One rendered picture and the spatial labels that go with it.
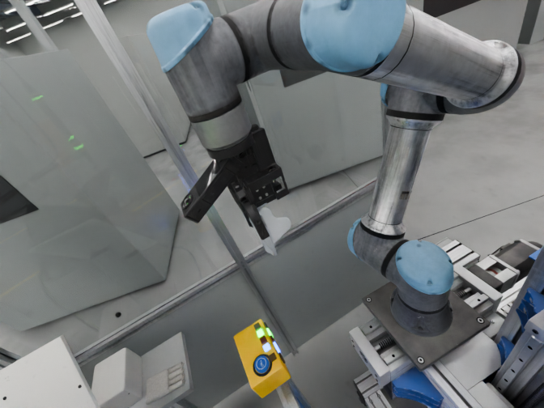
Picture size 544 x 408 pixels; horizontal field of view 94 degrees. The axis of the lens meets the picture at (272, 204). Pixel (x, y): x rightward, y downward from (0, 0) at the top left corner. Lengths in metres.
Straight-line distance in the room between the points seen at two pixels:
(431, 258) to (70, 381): 0.88
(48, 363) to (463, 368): 1.02
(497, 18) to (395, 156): 3.79
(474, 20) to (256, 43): 3.91
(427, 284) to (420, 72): 0.45
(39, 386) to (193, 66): 0.79
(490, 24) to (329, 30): 4.12
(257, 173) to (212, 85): 0.14
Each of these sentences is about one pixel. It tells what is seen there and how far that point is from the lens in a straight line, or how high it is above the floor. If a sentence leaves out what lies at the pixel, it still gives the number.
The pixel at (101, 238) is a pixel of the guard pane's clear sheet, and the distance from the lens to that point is 0.99.
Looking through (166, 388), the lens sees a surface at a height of 0.88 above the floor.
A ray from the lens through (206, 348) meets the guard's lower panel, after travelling 1.51.
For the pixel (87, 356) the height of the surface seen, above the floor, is 0.99.
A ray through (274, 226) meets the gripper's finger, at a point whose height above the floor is 1.53.
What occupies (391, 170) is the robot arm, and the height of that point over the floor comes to 1.43.
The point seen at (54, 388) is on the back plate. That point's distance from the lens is 0.88.
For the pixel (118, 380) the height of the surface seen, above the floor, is 0.97.
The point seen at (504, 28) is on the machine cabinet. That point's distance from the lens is 4.49.
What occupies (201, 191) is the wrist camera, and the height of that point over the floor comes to 1.63.
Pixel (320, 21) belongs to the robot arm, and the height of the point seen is 1.79.
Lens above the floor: 1.81
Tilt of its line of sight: 36 degrees down
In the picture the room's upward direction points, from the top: 21 degrees counter-clockwise
